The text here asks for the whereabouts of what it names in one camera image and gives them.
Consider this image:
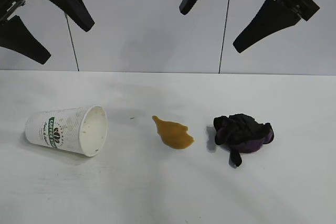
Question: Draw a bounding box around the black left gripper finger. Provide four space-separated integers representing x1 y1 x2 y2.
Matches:
36 0 95 32
0 15 51 65

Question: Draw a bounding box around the white paper coffee cup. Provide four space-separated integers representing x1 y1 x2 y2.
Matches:
25 104 109 158

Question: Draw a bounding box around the brown coffee spill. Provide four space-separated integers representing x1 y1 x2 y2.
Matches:
151 115 196 151

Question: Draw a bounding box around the black and purple cloth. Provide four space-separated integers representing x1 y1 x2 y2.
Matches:
212 113 276 168

